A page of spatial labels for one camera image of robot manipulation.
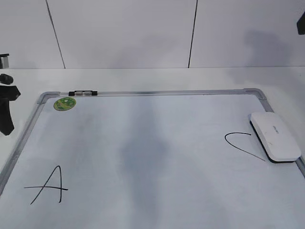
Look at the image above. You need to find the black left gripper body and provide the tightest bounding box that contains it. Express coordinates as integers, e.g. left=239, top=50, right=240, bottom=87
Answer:
left=0, top=73, right=21, bottom=101

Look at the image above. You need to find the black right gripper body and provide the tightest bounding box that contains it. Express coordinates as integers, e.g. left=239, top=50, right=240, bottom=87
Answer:
left=296, top=12, right=305, bottom=35

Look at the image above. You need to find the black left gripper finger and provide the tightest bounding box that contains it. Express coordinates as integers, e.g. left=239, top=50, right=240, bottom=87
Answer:
left=0, top=100, right=14, bottom=136

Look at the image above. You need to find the white board eraser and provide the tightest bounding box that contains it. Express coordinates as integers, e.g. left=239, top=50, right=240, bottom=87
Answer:
left=249, top=112, right=302, bottom=163

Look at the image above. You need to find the round green magnet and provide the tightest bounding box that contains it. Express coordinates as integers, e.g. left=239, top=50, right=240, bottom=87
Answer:
left=53, top=97, right=76, bottom=111

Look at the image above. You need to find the black silver board clip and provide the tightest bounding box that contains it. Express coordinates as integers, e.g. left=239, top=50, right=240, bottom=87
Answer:
left=68, top=90, right=98, bottom=96

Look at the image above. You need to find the white framed whiteboard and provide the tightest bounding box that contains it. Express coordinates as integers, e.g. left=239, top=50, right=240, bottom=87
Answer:
left=0, top=89, right=305, bottom=229

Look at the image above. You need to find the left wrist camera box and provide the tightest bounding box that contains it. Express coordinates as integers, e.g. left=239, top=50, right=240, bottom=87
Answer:
left=0, top=53, right=9, bottom=69

